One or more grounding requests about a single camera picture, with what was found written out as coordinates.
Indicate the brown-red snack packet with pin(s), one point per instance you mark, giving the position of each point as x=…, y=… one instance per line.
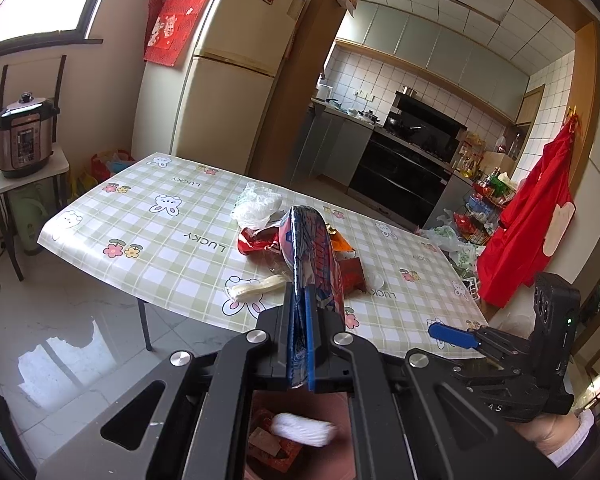
x=352, y=275

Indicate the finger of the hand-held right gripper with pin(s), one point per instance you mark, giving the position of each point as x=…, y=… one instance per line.
x=450, y=332

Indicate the red and yellow bags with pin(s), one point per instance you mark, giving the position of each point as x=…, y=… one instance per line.
x=105, y=167

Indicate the cardboard box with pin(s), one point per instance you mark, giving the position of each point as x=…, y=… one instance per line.
x=497, y=162

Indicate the white-green plastic bags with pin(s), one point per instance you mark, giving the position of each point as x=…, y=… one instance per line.
x=445, y=237

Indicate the cream refrigerator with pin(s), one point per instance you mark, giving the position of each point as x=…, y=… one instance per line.
x=230, y=85

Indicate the blue snack packet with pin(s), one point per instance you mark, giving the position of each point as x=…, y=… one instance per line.
x=310, y=250

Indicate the orange snack wrapper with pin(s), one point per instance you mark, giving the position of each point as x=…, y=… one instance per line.
x=341, y=244

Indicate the green container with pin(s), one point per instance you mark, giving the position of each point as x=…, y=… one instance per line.
x=30, y=215

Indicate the green checked tablecloth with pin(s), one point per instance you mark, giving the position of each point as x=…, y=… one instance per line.
x=155, y=240

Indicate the white side table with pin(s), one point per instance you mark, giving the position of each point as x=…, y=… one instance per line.
x=55, y=162

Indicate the person's right hand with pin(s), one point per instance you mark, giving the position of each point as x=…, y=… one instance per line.
x=545, y=432

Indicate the red snack wrapper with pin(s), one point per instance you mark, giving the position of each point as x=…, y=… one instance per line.
x=257, y=242

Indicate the person's right forearm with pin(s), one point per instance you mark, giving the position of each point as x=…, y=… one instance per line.
x=577, y=440

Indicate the white tissue wad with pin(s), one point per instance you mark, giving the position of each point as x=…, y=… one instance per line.
x=302, y=430

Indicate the red apron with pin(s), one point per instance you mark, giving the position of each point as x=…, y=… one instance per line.
x=520, y=230

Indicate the black oven range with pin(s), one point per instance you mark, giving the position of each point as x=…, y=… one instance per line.
x=395, y=175

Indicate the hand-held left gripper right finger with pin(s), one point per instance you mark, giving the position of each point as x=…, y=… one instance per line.
x=310, y=340

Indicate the black table leg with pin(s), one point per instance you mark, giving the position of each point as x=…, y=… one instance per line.
x=145, y=325

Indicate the electric pressure cooker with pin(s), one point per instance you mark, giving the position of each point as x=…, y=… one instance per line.
x=22, y=145

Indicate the cream paper wrapper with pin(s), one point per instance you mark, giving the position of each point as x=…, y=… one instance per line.
x=252, y=290

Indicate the clear plastic scrap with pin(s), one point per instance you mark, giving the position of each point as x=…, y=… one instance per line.
x=375, y=282

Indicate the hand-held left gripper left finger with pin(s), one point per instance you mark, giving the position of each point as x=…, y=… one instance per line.
x=275, y=340

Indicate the pink bin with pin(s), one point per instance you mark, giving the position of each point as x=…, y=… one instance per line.
x=280, y=400

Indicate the red hanging cloth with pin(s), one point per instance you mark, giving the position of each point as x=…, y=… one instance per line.
x=175, y=25

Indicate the white plastic bag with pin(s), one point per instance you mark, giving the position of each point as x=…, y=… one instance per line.
x=255, y=205

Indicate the black range hood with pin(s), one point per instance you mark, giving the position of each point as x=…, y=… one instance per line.
x=430, y=125

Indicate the kitchen wall cabinets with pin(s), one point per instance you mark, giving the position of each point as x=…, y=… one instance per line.
x=430, y=45

